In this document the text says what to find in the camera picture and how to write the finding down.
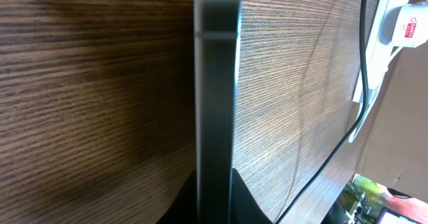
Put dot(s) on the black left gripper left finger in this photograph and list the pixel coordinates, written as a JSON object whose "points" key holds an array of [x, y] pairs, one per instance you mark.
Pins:
{"points": [[183, 210]]}

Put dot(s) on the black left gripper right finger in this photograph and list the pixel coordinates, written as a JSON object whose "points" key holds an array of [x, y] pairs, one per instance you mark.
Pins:
{"points": [[244, 208]]}

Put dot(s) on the turquoise screen smartphone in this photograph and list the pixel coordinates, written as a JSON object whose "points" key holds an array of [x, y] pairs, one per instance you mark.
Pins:
{"points": [[217, 37]]}

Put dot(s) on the white USB wall charger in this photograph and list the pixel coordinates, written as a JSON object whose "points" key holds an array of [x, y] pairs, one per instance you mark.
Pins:
{"points": [[405, 26]]}

